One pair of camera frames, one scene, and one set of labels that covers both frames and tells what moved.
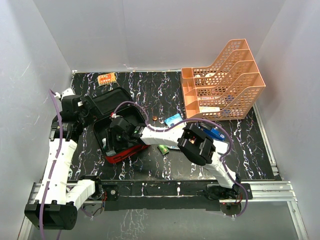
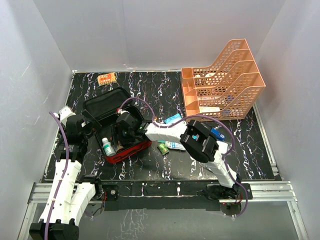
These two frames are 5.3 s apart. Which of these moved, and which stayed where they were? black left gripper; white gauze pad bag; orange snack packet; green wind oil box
Moved: black left gripper
Stayed: green wind oil box; white gauze pad bag; orange snack packet
